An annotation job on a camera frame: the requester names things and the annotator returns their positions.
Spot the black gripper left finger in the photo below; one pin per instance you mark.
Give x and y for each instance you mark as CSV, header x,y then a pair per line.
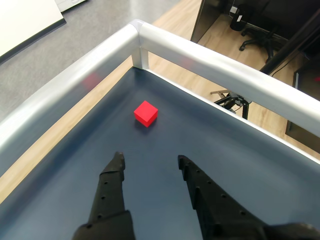
x,y
110,195

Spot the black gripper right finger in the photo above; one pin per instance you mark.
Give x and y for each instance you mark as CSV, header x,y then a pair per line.
x,y
220,212

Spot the red cube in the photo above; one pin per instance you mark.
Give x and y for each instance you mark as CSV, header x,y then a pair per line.
x,y
146,112

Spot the grey table mat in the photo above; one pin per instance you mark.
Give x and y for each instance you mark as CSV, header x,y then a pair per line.
x,y
75,175

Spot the black tripod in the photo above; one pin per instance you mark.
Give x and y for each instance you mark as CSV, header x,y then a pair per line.
x,y
232,98

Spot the black cabinet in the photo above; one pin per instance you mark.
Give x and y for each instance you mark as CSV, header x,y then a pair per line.
x,y
307,77

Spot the black office chair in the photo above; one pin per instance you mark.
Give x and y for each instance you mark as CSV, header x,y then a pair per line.
x,y
260,40

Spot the black waste bin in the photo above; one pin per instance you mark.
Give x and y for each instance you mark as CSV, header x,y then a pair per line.
x,y
236,20

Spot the dark desk panel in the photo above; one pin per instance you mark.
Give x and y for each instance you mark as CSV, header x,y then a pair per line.
x,y
202,20

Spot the silver aluminium frame rail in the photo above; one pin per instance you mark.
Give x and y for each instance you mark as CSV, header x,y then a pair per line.
x,y
175,42

